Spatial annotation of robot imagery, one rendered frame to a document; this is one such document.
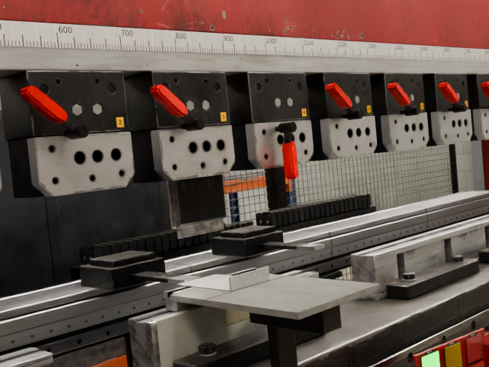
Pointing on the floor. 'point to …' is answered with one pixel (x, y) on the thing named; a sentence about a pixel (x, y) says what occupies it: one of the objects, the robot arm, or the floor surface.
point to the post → (276, 188)
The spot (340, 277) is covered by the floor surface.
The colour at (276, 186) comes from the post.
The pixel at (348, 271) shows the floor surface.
